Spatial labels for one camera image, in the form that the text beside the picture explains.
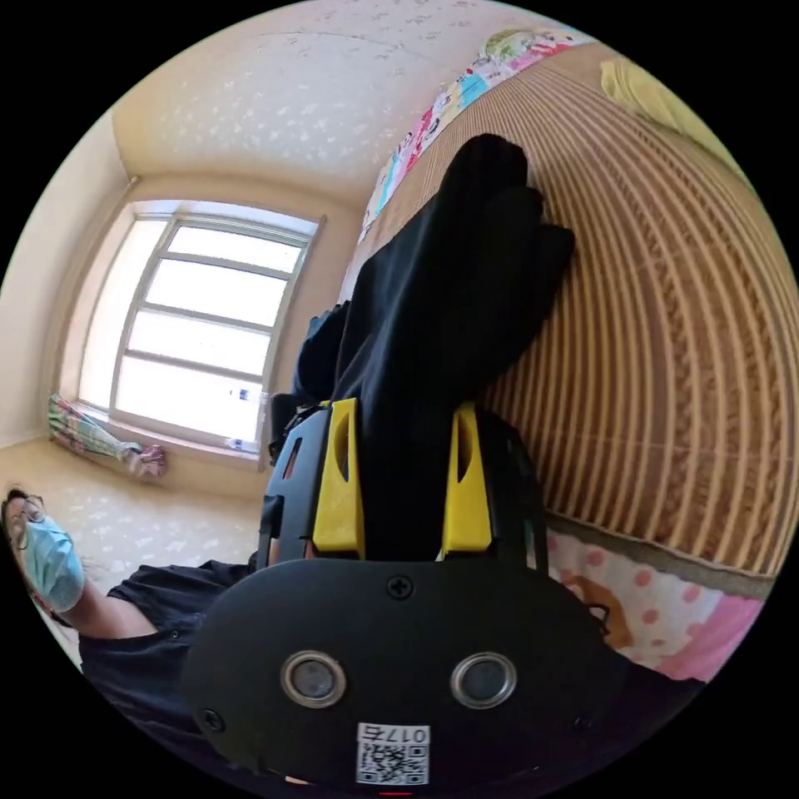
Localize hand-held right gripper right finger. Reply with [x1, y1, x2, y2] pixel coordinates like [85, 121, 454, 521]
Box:
[440, 401, 493, 558]

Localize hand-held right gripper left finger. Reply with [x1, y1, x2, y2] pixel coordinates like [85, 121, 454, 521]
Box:
[312, 397, 365, 560]

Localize black long pants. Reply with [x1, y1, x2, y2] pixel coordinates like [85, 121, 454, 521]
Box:
[290, 132, 576, 560]

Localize window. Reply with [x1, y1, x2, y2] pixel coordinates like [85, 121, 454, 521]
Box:
[76, 201, 327, 461]

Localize person's body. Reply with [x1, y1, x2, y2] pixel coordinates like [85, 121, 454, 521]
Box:
[1, 487, 295, 777]

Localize yellow garment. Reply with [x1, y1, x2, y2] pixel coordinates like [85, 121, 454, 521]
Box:
[600, 59, 737, 166]

